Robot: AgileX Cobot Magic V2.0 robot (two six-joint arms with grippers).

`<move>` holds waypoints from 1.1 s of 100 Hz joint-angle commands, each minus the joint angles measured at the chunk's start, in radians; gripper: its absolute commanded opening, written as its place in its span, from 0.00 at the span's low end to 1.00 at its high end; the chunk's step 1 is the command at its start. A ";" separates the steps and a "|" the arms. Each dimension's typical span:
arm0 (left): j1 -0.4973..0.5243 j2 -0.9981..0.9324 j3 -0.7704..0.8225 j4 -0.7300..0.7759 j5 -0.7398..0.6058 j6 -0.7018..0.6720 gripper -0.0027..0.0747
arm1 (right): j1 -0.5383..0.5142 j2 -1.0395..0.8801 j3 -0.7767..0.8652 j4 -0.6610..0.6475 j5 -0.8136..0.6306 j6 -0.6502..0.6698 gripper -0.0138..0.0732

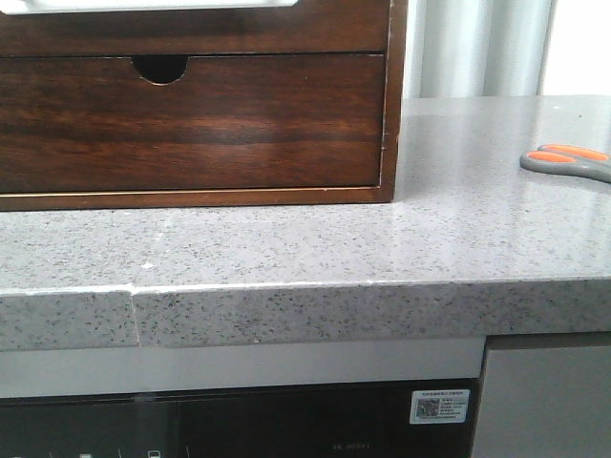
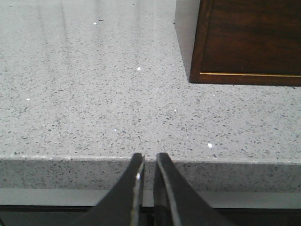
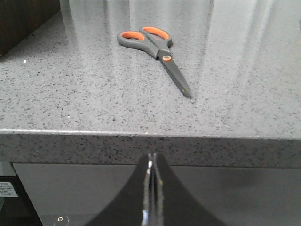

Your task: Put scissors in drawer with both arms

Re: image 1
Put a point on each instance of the wooden drawer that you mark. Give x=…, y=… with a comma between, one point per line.
x=307, y=26
x=265, y=121

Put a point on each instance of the grey orange handled scissors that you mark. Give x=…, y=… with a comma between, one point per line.
x=566, y=160

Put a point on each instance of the dark wooden drawer cabinet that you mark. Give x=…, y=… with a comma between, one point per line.
x=164, y=69

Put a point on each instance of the black built-in appliance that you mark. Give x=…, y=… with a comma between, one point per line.
x=332, y=420

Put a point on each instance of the white QR code sticker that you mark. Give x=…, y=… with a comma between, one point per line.
x=438, y=407

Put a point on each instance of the grey cabinet door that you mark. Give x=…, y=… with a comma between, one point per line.
x=545, y=402

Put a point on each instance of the white item on cabinet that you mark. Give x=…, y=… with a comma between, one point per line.
x=24, y=7

